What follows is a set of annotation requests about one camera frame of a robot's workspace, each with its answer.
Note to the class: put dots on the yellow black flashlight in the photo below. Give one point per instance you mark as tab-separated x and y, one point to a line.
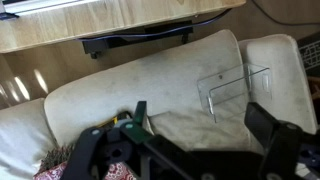
115	120

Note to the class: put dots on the clear acrylic box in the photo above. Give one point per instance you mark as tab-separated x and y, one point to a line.
226	90

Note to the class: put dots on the beige sofa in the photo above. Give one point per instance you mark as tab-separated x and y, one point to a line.
150	83

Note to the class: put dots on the maroon patterned fleece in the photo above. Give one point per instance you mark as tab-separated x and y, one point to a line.
50	173

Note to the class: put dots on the dark patterned rug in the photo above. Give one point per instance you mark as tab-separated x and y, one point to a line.
310	53

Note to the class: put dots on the aluminium rail frame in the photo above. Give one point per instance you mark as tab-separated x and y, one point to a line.
40	6

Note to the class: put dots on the light wooden table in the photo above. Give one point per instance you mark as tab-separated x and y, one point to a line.
100	16

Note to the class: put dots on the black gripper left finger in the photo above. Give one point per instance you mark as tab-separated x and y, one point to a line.
93	146

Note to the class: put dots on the black table frame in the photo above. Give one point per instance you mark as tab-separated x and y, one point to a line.
133	38

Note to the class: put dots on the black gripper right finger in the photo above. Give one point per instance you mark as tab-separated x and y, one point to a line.
263	126

